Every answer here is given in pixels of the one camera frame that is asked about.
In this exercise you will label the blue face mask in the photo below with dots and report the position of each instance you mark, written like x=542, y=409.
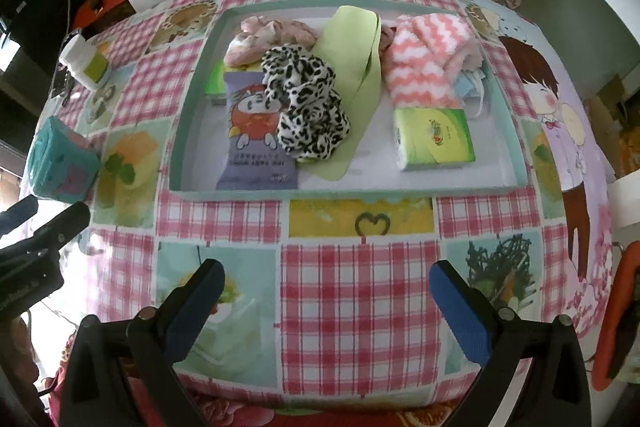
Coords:
x=470, y=87

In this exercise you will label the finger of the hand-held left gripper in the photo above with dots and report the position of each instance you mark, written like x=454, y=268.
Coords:
x=55, y=234
x=17, y=214

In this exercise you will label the leopard print scrunchie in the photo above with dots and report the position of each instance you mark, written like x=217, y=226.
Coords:
x=305, y=107

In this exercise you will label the purple cartoon wipes packet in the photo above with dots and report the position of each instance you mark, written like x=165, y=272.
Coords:
x=245, y=142

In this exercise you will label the cardboard boxes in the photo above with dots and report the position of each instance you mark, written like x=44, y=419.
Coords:
x=610, y=127

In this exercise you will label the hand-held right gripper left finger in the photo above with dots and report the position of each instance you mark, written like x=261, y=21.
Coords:
x=197, y=302

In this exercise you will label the shallow teal box tray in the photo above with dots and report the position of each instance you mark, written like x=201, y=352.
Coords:
x=375, y=179

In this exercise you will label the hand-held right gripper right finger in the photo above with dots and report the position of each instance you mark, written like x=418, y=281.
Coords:
x=457, y=307

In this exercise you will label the black cabinet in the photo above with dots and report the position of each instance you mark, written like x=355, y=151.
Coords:
x=20, y=72

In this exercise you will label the light green cloth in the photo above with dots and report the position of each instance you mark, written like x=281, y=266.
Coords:
x=350, y=42

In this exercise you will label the pink white zigzag sock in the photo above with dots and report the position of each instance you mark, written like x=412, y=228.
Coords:
x=420, y=62

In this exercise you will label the pink checked printed tablecloth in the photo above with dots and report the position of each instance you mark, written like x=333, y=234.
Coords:
x=350, y=307

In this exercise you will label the white bottle green label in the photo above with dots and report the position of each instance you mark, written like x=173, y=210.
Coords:
x=82, y=59

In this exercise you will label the black smartphone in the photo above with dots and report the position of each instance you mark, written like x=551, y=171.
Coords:
x=61, y=82

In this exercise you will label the orange chair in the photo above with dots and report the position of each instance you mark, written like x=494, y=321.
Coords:
x=620, y=307

